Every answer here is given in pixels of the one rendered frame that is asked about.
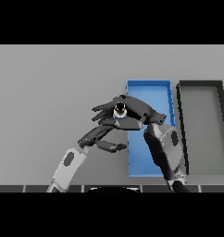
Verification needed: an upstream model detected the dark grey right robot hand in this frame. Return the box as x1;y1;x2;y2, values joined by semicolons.
91;94;168;131

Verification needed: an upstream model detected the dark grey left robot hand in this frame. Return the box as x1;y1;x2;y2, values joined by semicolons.
77;123;129;154

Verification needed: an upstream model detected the blue bin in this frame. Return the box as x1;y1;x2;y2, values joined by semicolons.
126;80;177;178

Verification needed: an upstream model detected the dark grey bin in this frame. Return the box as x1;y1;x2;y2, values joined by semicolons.
176;80;224;176

